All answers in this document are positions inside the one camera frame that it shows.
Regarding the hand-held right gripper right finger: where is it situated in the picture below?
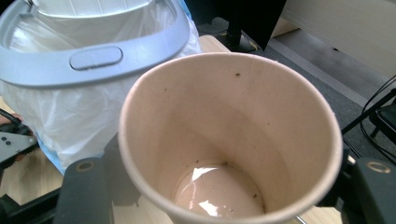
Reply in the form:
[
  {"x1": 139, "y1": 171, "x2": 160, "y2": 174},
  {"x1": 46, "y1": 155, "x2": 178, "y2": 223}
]
[{"x1": 317, "y1": 148, "x2": 396, "y2": 224}]

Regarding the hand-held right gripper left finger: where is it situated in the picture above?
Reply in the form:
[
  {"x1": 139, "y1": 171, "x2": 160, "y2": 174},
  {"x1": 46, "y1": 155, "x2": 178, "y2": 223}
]
[{"x1": 53, "y1": 133, "x2": 142, "y2": 224}]

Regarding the grey and white trash can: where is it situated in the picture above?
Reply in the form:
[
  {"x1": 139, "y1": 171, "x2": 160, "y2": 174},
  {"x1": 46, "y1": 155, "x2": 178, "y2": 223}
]
[{"x1": 0, "y1": 0, "x2": 191, "y2": 90}]

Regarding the brown paper cup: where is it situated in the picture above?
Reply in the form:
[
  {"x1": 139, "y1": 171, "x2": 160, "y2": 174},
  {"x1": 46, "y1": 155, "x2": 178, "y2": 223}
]
[{"x1": 118, "y1": 51, "x2": 344, "y2": 224}]

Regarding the black folding chair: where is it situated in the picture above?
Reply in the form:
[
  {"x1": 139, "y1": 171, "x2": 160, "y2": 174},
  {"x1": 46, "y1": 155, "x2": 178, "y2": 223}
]
[{"x1": 341, "y1": 88, "x2": 396, "y2": 147}]

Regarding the black stand base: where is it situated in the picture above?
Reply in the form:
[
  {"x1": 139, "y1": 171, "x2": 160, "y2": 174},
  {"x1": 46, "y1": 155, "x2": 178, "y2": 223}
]
[{"x1": 199, "y1": 17, "x2": 263, "y2": 54}]

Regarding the black curtain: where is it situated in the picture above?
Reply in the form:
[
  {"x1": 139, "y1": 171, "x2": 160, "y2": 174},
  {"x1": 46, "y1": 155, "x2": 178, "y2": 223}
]
[{"x1": 183, "y1": 0, "x2": 288, "y2": 51}]

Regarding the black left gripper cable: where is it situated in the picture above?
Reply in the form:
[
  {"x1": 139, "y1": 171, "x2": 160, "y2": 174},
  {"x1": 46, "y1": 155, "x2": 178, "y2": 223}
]
[{"x1": 0, "y1": 107, "x2": 23, "y2": 129}]

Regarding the black wall outlet cable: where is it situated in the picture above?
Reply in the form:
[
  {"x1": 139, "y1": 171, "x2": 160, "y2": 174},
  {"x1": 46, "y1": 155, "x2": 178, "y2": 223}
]
[{"x1": 360, "y1": 74, "x2": 396, "y2": 157}]

